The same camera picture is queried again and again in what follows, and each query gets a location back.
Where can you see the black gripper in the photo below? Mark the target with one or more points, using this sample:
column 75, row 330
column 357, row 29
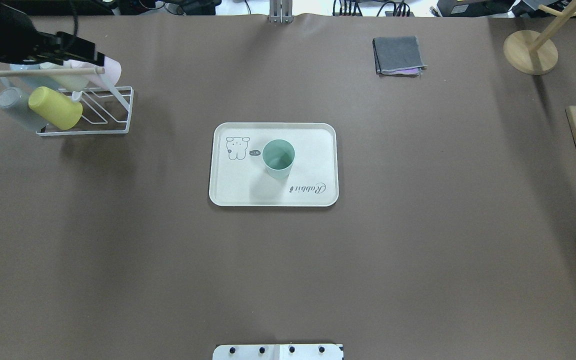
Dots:
column 12, row 31

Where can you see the green cup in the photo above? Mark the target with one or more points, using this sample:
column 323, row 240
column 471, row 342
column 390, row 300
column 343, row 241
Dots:
column 278, row 156

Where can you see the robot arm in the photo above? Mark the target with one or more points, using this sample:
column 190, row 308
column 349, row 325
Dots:
column 21, row 43

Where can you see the cream cup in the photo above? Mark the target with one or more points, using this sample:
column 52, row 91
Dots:
column 73, row 83

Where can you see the blue cup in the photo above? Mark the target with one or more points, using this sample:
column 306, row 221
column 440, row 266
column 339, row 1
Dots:
column 35, row 81

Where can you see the yellow cup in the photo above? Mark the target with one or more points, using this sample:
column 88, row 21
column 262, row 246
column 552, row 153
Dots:
column 55, row 107

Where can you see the grey cup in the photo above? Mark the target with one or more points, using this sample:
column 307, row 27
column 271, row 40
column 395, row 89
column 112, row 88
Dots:
column 14, row 102

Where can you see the cream rabbit tray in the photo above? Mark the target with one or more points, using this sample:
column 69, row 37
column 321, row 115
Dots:
column 238, row 177

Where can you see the grey folded cloth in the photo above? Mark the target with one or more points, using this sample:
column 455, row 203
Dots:
column 397, row 56

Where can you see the wooden mug tree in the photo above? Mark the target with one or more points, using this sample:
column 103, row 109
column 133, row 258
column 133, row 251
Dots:
column 532, row 52

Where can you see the white wire cup rack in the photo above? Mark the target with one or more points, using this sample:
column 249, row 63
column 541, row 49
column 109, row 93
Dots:
column 107, row 107

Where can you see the aluminium frame post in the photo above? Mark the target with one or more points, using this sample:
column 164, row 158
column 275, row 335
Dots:
column 280, row 11

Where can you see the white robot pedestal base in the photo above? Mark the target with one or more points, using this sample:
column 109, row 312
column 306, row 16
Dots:
column 287, row 351

